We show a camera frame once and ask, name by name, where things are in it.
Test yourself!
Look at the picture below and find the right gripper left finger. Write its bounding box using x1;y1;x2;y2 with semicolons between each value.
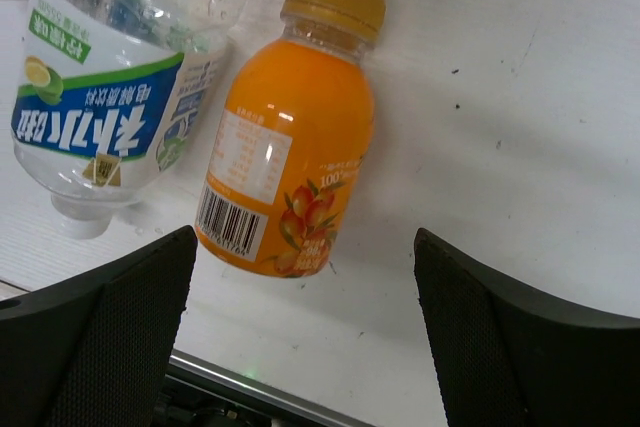
1;226;198;426

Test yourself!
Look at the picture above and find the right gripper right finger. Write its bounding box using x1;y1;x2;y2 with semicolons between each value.
414;228;639;426

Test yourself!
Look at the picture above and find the orange juice bottle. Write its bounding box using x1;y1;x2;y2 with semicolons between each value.
195;0;386;278

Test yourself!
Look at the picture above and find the green blue label bottle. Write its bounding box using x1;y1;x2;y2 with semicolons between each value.
11;0;246;239

